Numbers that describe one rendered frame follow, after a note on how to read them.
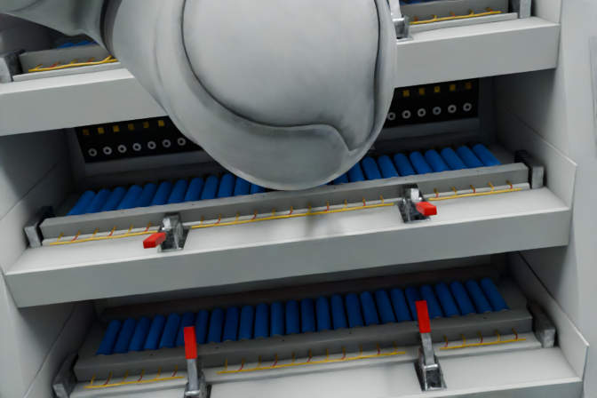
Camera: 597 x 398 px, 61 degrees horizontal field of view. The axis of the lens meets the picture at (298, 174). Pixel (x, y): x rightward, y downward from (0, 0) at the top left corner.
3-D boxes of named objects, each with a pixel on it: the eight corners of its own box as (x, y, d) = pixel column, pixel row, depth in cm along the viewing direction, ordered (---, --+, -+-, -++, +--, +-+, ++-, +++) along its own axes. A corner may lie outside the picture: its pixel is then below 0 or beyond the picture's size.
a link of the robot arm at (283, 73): (411, 107, 32) (262, -27, 33) (501, -2, 17) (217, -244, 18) (294, 233, 32) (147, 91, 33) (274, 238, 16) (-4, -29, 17)
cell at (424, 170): (422, 163, 67) (435, 185, 61) (408, 164, 67) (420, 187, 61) (422, 150, 66) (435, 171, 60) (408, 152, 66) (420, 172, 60)
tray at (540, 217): (569, 245, 55) (578, 164, 51) (17, 308, 56) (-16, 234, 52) (497, 169, 73) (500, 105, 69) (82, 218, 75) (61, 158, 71)
